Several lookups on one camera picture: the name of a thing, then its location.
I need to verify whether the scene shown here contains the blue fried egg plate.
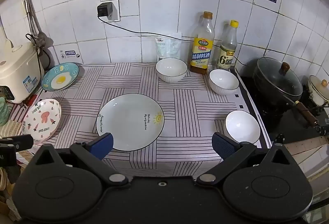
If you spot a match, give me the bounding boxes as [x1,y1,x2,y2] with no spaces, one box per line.
[41,62,80,92]

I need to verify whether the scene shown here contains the cooking wine bottle yellow label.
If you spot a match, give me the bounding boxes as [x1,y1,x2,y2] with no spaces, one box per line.
[190,11,215,75]

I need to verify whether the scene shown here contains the white rice cooker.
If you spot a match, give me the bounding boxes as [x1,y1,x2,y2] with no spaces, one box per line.
[0,39,45,104]

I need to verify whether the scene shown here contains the pink cartoon print plate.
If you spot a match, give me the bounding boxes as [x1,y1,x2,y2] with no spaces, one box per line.
[22,98,62,144]

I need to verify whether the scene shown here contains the white enamel pot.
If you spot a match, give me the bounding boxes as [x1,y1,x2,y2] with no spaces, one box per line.
[308,75,329,107]

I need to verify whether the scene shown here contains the vinegar bottle yellow cap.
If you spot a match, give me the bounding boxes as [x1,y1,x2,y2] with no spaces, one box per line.
[217,20,238,72]

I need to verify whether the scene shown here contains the black gas stove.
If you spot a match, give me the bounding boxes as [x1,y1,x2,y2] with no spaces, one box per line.
[235,67,329,147]

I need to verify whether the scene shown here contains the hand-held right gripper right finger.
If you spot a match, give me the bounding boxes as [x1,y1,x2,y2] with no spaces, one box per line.
[196,132,292,186]

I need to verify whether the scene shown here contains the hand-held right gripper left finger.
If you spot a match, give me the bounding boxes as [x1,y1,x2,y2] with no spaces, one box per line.
[34,133,129,186]

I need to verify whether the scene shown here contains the rice cooker power cord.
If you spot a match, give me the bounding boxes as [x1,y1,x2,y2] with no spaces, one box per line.
[25,33,51,70]

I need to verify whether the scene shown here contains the white ribbed bowl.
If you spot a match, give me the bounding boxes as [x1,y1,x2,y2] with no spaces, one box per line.
[209,69,240,96]
[225,110,261,144]
[155,58,188,83]

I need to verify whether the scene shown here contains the striped tablecloth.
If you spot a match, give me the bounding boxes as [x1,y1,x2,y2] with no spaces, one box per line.
[15,62,273,178]

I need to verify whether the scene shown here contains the small wall sticker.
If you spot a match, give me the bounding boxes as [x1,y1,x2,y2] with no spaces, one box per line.
[60,50,81,59]

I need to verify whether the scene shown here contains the white plate with sun print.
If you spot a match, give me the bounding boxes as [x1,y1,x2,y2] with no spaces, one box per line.
[96,94,165,151]

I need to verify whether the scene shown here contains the black wok with glass lid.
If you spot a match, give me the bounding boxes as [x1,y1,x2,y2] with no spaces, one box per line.
[253,57,320,128]

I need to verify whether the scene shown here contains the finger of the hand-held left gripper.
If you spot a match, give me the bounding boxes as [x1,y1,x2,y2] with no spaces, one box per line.
[0,135,34,150]

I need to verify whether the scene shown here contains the white wall socket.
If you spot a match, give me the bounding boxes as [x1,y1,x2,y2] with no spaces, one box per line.
[99,0,121,22]

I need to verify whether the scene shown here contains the green cup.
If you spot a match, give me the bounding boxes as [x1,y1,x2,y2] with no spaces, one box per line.
[0,96,9,127]

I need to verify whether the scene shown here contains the black power adapter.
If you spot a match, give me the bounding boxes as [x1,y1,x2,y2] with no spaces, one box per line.
[97,2,114,19]

